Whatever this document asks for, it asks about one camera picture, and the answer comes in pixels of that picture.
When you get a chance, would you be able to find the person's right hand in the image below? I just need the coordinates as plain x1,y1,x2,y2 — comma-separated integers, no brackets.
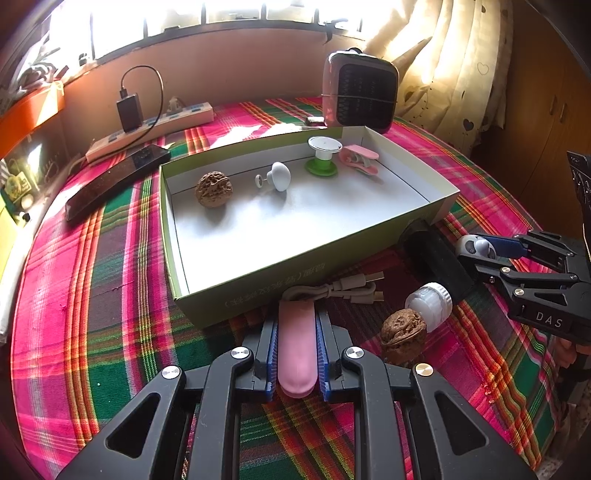
555,337,579,370

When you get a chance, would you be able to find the large brown walnut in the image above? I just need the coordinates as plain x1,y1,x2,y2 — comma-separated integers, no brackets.
195,172,232,208

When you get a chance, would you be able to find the cream heart-print curtain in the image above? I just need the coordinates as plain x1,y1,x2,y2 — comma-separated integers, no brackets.
365,0,515,153

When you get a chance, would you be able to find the white mushroom-shaped knob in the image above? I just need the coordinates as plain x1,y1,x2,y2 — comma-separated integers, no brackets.
255,161,291,192

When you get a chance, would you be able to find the white panda-shaped gadget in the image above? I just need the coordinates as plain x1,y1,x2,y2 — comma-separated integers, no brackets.
455,234,498,264

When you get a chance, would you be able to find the green cardboard box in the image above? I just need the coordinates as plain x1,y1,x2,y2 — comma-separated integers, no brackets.
159,126,460,329

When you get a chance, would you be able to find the brown wooden cabinet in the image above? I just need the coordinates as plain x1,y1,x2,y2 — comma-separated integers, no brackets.
475,0,591,232

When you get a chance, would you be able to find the black charger adapter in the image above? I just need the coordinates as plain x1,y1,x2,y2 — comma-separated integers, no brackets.
115,93,141,134

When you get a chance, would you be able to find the white power strip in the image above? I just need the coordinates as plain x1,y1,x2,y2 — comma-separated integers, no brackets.
85,102,214,164

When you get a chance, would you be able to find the black rectangular device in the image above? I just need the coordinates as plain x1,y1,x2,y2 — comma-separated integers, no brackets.
399,220,476,303

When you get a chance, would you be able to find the green white suction stand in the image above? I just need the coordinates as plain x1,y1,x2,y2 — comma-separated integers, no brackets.
305,136,342,177

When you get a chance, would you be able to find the orange plastic bin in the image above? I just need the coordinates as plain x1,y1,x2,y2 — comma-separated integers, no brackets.
0,85,66,158

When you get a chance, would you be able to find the white usb cable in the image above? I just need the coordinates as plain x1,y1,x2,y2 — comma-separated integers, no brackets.
318,271,386,305

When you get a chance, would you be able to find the black charger cable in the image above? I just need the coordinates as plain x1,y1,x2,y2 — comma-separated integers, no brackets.
120,66,165,144

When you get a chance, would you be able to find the yellow cardboard box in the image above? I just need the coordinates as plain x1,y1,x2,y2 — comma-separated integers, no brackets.
0,203,19,278

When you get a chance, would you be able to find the small brown walnut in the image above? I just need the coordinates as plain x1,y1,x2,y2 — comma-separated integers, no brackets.
381,310,428,367

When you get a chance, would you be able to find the pink and white clip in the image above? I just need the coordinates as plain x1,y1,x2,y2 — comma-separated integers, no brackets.
339,144,380,176
276,286,324,398

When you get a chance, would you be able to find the small white jar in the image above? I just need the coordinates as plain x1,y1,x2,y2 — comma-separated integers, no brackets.
405,282,451,333

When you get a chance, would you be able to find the small pink desk heater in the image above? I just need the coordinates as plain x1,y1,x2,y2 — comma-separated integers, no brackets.
322,48,399,134

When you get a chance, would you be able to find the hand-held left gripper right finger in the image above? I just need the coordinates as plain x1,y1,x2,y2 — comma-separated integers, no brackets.
315,310,539,480

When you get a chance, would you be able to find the small decorative card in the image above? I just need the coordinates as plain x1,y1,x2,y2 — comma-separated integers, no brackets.
2,171,35,208

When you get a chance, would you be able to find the black smartphone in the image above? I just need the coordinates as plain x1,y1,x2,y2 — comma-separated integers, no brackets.
65,144,171,223

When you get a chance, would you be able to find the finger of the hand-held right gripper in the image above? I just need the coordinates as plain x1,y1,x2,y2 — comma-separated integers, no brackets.
459,258,583,301
482,231,591,280

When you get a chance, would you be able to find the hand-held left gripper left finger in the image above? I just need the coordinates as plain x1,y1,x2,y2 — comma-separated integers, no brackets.
55,318,280,480

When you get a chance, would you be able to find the plaid tablecloth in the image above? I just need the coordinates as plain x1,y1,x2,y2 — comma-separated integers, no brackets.
9,97,573,480

